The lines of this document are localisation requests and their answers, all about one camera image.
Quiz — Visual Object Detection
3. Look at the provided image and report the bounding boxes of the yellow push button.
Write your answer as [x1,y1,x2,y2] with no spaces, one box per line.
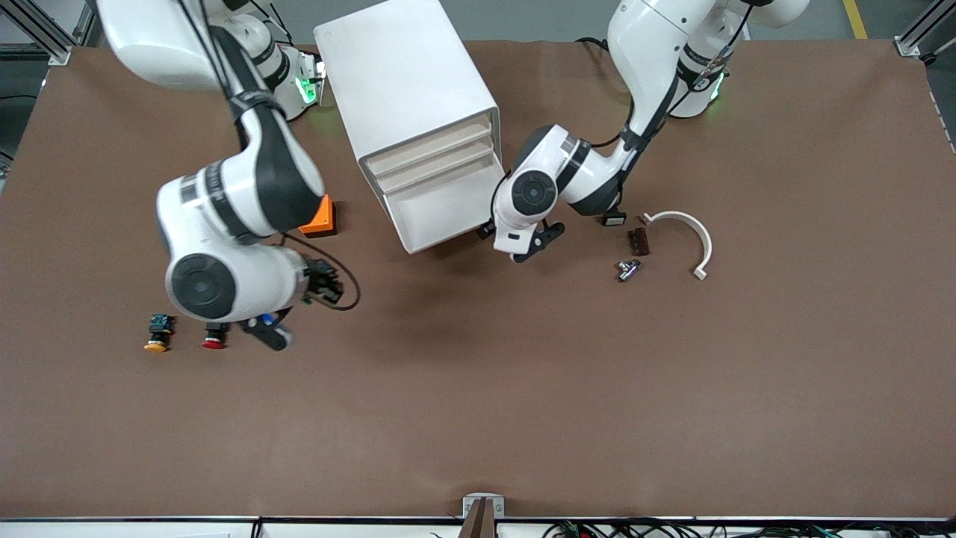
[143,314,176,353]

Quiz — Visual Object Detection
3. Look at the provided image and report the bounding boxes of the orange box with hole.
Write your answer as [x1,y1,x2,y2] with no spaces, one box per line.
[298,194,337,238]

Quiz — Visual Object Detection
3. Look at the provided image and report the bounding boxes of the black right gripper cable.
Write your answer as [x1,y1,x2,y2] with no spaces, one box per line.
[280,233,361,312]

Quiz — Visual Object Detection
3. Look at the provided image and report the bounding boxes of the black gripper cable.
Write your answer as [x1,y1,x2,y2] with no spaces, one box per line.
[280,233,361,312]
[590,0,755,150]

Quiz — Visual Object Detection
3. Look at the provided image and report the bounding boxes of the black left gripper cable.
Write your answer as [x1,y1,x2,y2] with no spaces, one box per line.
[590,0,755,150]

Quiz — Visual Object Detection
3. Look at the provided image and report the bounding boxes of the white curved plastic bracket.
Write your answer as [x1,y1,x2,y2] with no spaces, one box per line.
[640,211,714,282]

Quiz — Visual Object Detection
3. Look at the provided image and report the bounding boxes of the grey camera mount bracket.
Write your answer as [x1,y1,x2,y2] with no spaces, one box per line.
[462,493,506,538]

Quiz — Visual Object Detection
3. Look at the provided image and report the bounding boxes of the aluminium frame profile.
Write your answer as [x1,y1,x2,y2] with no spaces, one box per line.
[0,0,103,67]
[895,0,956,59]

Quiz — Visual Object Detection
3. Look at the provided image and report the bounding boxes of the black cable bundle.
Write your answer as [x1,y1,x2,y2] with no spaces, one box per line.
[544,519,956,538]

